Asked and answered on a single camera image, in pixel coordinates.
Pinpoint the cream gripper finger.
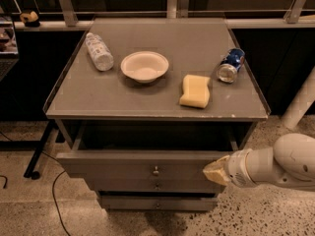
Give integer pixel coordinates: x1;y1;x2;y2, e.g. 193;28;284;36
203;155;230;186

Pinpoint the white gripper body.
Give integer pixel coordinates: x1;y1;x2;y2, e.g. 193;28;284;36
224;148;256;188

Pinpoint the grey top drawer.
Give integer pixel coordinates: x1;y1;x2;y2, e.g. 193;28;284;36
58;120;238;181

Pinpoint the grey drawer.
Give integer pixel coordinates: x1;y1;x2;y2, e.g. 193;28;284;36
58;120;238;181
97;191;218;212
85;178;224;193

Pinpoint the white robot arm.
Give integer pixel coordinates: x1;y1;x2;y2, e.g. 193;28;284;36
203;79;315;191

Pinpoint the grey drawer cabinet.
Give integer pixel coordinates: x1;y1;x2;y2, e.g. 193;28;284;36
42;17;272;213

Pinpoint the grey bottom drawer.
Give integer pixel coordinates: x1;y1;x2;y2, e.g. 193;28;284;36
97;191;218;212

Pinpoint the grey middle drawer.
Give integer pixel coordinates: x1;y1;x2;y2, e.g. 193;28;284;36
85;178;224;193

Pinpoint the yellow sponge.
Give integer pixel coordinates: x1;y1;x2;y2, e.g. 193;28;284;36
179;75;211;108

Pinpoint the blue soda can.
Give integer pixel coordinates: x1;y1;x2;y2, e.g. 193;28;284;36
217;48;245;84

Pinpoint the white paper bowl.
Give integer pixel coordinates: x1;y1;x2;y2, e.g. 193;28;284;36
120;51;169;84

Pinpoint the clear plastic water bottle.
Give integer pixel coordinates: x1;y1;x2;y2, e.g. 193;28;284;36
85;32;114;72

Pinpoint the black table leg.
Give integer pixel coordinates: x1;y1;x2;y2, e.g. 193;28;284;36
0;121;57;180

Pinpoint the yellow black tape measure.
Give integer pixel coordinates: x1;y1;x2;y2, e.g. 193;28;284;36
20;11;40;27

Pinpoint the metal window rail frame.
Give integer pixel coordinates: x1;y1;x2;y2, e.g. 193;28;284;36
0;0;315;30

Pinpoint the black floor cable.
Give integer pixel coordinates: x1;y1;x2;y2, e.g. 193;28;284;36
0;131;72;236

